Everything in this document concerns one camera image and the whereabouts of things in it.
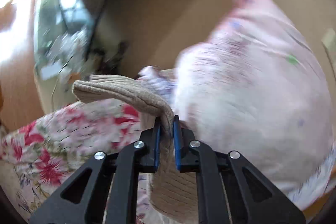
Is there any beige cable-knit sweater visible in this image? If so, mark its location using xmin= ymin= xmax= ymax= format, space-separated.
xmin=72 ymin=75 xmax=198 ymax=223

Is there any floral bed sheet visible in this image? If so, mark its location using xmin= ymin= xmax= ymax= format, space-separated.
xmin=1 ymin=99 xmax=155 ymax=221

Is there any pink floral left pillow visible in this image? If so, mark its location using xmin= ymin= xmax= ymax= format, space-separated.
xmin=138 ymin=0 xmax=335 ymax=210

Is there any wooden headboard frame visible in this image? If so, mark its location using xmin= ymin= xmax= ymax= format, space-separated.
xmin=303 ymin=166 xmax=335 ymax=223

